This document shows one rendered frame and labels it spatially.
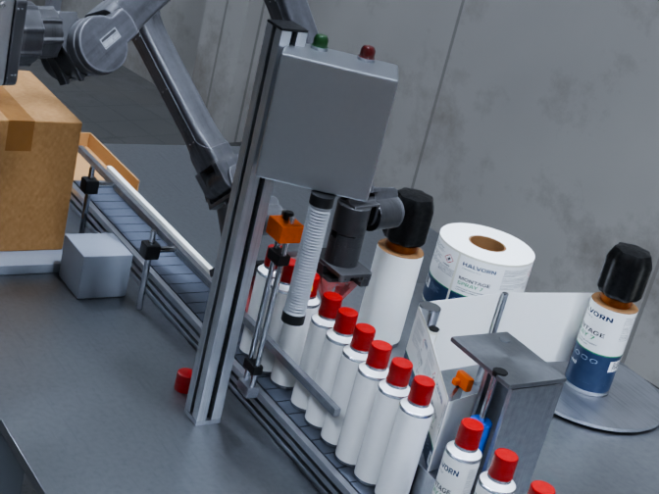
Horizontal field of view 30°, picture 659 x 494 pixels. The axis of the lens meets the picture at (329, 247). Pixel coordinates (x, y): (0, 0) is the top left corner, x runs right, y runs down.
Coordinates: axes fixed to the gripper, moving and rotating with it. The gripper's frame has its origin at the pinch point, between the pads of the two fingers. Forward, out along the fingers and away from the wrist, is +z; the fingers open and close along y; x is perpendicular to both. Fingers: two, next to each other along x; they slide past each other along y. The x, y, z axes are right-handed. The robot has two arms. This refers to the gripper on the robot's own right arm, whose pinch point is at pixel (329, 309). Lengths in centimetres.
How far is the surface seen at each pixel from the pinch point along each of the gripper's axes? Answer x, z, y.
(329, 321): 6.6, -3.1, -8.9
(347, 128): 14.9, -37.3, -13.0
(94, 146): -8, 16, 114
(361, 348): 7.4, -4.0, -19.2
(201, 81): -174, 77, 355
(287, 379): 6.8, 11.7, -2.3
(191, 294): 7.3, 13.3, 32.2
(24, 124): 34, -10, 59
